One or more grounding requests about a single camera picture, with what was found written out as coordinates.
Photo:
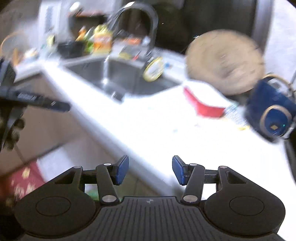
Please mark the small dark blue rice cooker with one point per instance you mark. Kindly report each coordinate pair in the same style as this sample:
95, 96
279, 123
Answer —
261, 104

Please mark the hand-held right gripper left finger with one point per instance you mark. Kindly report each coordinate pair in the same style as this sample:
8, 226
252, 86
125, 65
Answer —
121, 170

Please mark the stainless steel sink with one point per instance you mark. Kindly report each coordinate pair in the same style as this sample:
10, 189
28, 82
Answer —
129, 78

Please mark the yellow orange bottle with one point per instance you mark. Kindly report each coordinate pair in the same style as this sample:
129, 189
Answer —
103, 39

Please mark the silver scouring pad yellow edge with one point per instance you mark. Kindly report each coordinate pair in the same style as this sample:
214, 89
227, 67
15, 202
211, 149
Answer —
233, 115

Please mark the white carton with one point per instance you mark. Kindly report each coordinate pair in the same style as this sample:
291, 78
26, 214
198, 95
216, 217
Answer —
52, 16

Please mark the chrome curved faucet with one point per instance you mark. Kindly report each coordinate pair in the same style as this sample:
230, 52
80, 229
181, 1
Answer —
152, 27

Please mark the brown cabinet door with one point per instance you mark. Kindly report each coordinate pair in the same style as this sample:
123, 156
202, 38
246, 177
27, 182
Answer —
46, 129

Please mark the red plastic food tray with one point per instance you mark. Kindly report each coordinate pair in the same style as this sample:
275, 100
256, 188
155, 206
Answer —
208, 109

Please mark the orange packet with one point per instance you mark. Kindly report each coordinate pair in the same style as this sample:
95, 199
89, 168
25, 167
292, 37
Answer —
133, 41

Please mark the black round pan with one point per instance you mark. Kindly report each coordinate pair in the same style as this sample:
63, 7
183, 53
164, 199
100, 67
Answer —
171, 30

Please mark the round wooden cutting board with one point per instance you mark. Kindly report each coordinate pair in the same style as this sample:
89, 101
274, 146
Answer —
222, 60

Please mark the black plastic container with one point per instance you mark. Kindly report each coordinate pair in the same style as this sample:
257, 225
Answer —
69, 49

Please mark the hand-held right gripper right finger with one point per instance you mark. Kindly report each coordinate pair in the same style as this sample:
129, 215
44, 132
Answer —
179, 170

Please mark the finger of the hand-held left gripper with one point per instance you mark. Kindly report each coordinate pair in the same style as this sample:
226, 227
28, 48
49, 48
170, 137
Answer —
55, 106

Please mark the red printed bag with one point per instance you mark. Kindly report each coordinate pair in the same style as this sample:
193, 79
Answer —
20, 183

